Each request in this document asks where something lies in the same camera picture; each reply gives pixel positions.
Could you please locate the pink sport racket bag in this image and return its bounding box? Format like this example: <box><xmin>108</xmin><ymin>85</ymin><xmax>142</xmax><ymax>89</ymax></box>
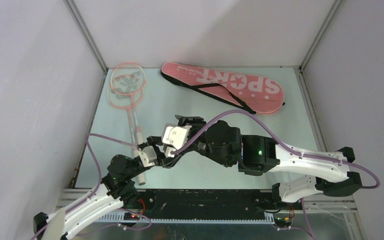
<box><xmin>160</xmin><ymin>62</ymin><xmax>285</xmax><ymax>115</ymax></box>

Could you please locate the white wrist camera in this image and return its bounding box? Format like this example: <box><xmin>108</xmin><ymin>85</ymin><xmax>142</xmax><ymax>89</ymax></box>
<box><xmin>161</xmin><ymin>123</ymin><xmax>192</xmax><ymax>158</ymax></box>
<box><xmin>138</xmin><ymin>146</ymin><xmax>158</xmax><ymax>168</ymax></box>

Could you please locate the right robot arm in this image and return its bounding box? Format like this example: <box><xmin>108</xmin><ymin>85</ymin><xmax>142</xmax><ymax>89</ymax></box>
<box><xmin>163</xmin><ymin>117</ymin><xmax>363</xmax><ymax>209</ymax></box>

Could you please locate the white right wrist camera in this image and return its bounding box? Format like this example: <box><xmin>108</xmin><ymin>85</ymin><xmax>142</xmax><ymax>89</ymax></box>
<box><xmin>161</xmin><ymin>123</ymin><xmax>192</xmax><ymax>158</ymax></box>

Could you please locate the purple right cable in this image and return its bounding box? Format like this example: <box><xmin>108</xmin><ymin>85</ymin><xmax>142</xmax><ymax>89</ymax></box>
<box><xmin>172</xmin><ymin>109</ymin><xmax>381</xmax><ymax>190</ymax></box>

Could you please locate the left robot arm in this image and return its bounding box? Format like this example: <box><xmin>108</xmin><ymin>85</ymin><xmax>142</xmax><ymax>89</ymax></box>
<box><xmin>32</xmin><ymin>137</ymin><xmax>190</xmax><ymax>240</ymax></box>

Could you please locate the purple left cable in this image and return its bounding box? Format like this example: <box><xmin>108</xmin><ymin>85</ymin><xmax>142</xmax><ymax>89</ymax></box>
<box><xmin>30</xmin><ymin>133</ymin><xmax>153</xmax><ymax>240</ymax></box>

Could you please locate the purple cable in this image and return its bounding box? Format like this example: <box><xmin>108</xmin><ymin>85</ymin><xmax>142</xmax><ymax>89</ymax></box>
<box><xmin>30</xmin><ymin>133</ymin><xmax>153</xmax><ymax>240</ymax></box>
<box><xmin>172</xmin><ymin>109</ymin><xmax>381</xmax><ymax>190</ymax></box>

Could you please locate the aluminium front frame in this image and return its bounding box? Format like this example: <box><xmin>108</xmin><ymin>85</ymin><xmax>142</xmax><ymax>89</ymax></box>
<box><xmin>56</xmin><ymin>188</ymin><xmax>359</xmax><ymax>240</ymax></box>

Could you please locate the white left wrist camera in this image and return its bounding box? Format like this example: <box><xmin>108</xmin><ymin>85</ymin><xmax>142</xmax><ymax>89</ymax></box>
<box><xmin>138</xmin><ymin>146</ymin><xmax>158</xmax><ymax>168</ymax></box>

